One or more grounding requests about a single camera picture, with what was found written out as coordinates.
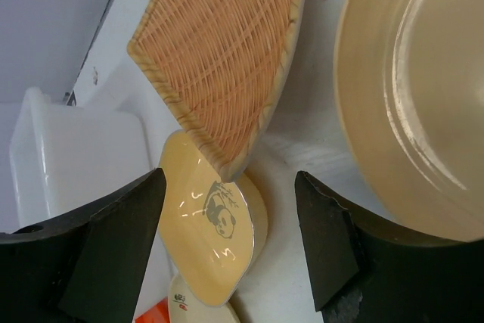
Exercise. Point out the white plastic bin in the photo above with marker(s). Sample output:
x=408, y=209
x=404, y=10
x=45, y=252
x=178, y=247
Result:
x=63, y=157

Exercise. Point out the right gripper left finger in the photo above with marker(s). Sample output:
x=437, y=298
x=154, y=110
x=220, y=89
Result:
x=86, y=265

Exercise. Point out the orange round plate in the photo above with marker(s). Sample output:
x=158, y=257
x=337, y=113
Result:
x=157, y=314

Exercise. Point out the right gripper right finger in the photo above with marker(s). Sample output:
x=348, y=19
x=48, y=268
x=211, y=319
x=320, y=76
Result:
x=364, y=268

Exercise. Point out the beige patterned small plate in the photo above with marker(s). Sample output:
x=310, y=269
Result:
x=184, y=307

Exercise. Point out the tan round plate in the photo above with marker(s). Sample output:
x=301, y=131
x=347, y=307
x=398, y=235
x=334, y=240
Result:
x=408, y=77

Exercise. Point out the woven fan-shaped basket plate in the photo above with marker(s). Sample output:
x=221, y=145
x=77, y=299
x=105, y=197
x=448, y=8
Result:
x=220, y=67

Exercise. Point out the yellow square panda dish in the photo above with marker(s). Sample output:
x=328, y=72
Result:
x=212, y=230

